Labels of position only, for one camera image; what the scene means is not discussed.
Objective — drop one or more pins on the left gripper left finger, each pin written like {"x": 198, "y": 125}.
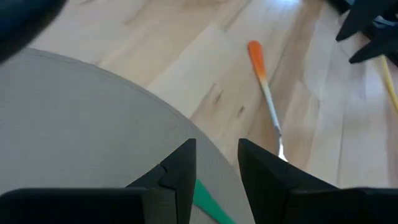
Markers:
{"x": 93, "y": 207}

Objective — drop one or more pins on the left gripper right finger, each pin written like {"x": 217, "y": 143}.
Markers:
{"x": 311, "y": 205}

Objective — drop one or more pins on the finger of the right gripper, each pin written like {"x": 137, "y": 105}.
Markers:
{"x": 367, "y": 12}
{"x": 387, "y": 40}

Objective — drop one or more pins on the yellow chopstick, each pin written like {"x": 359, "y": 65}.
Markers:
{"x": 390, "y": 84}

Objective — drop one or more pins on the round grey placemat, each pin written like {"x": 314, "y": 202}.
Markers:
{"x": 77, "y": 124}

